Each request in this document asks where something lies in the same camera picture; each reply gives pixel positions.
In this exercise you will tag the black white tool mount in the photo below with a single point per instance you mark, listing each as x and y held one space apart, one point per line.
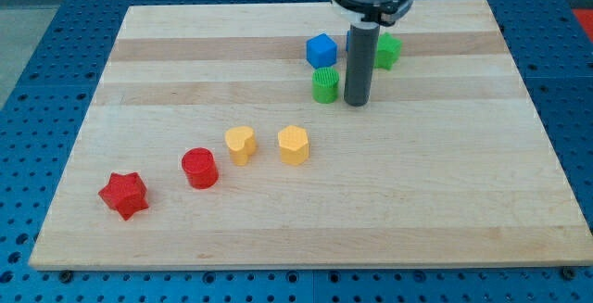
361 14

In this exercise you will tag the blue block behind rod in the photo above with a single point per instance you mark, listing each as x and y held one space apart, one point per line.
347 41

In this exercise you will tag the blue perforated table plate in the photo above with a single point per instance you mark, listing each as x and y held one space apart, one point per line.
42 115

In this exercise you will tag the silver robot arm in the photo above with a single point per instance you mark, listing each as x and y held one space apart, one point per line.
366 18

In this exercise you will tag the blue cube block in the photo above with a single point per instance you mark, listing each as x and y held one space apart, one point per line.
321 51

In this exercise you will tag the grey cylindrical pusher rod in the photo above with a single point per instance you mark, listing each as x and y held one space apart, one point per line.
361 53

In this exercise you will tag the green star block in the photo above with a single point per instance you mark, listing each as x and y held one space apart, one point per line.
387 52

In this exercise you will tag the yellow hexagon block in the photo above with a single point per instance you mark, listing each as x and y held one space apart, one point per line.
294 145

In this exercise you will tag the yellow heart block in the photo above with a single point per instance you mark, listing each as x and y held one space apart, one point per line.
241 143

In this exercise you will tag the wooden board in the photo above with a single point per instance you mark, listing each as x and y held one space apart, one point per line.
447 166

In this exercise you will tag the green cylinder block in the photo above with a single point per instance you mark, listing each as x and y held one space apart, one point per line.
325 85

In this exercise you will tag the red cylinder block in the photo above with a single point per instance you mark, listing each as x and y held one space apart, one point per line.
200 168

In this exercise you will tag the red star block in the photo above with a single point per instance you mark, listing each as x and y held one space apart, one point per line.
125 193

